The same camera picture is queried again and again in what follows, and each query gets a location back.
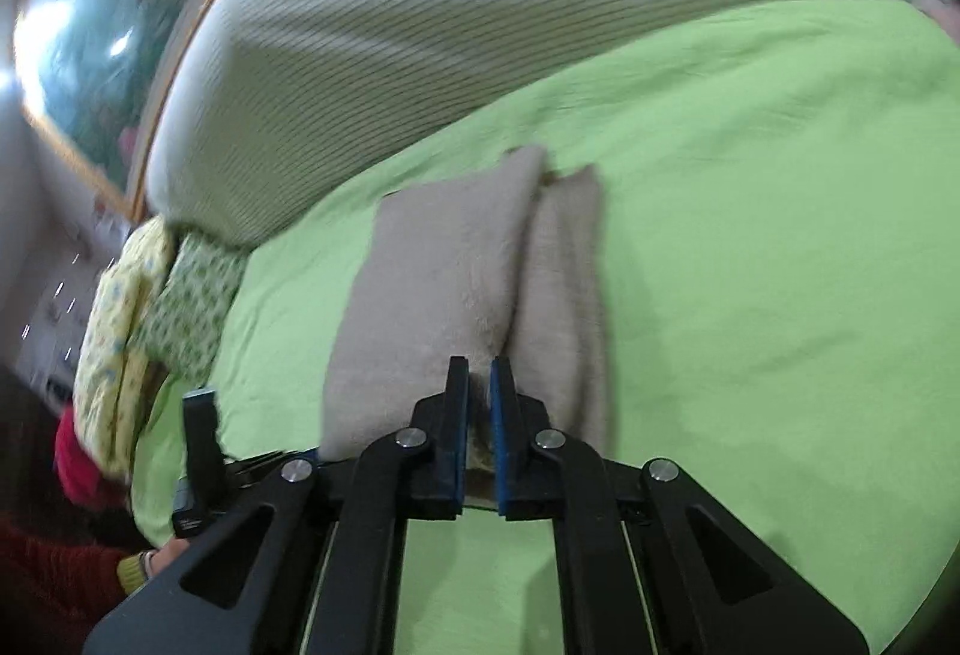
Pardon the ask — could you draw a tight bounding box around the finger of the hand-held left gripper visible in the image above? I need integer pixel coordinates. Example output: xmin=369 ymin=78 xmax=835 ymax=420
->
xmin=182 ymin=387 xmax=224 ymax=485

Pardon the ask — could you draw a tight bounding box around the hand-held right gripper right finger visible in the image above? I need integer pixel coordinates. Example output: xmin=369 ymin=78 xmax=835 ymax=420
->
xmin=489 ymin=355 xmax=871 ymax=655

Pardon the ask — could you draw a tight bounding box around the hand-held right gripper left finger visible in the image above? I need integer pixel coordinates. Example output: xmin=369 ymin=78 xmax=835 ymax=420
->
xmin=81 ymin=355 xmax=473 ymax=655

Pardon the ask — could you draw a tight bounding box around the beige knit sweater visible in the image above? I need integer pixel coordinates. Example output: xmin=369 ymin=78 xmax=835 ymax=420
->
xmin=319 ymin=143 xmax=610 ymax=476

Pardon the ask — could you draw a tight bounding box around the person's left hand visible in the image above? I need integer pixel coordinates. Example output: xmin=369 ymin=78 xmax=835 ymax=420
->
xmin=141 ymin=539 xmax=192 ymax=581

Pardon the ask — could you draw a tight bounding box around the yellow printed quilt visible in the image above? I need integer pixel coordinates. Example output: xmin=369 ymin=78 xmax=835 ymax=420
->
xmin=71 ymin=216 xmax=177 ymax=483

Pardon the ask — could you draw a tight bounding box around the red cloth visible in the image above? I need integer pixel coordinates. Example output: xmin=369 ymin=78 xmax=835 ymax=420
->
xmin=54 ymin=406 xmax=130 ymax=507

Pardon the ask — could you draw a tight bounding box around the green patterned pillow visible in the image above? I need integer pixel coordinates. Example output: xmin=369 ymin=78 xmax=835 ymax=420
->
xmin=136 ymin=233 xmax=248 ymax=386

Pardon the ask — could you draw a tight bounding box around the green bed sheet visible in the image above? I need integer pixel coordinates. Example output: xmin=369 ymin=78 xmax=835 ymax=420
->
xmin=129 ymin=0 xmax=960 ymax=655

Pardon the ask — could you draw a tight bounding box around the gold framed landscape painting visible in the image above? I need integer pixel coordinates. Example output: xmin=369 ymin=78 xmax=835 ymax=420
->
xmin=11 ymin=0 xmax=316 ymax=217

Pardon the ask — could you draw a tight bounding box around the large striped white pillow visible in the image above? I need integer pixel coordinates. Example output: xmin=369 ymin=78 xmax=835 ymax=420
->
xmin=142 ymin=0 xmax=927 ymax=250

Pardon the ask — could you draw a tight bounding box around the pink printed blanket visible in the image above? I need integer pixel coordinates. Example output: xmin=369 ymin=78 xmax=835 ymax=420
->
xmin=911 ymin=0 xmax=960 ymax=37

